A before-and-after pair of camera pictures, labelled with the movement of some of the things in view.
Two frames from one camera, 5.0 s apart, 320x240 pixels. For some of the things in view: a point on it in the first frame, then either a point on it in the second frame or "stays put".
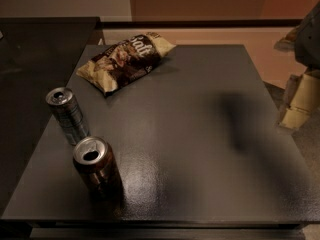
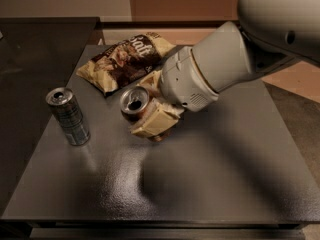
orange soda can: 97,160 to 133,103
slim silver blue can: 68,113 stays put
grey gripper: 308,41 to 180,79
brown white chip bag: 124,60 stays put
